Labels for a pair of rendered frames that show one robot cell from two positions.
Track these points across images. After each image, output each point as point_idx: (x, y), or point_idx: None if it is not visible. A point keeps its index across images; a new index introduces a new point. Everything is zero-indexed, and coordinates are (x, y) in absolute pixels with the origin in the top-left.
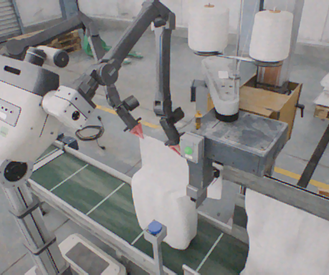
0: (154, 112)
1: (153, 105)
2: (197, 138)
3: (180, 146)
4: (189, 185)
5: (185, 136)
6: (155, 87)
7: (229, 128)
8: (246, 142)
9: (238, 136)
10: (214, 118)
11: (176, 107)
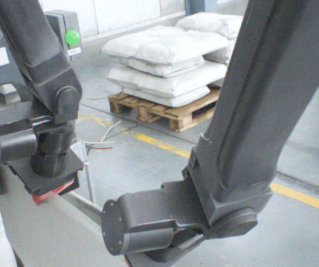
0: (78, 109)
1: (77, 78)
2: (51, 11)
3: (80, 33)
4: (77, 140)
5: (67, 12)
6: (48, 23)
7: None
8: None
9: None
10: None
11: None
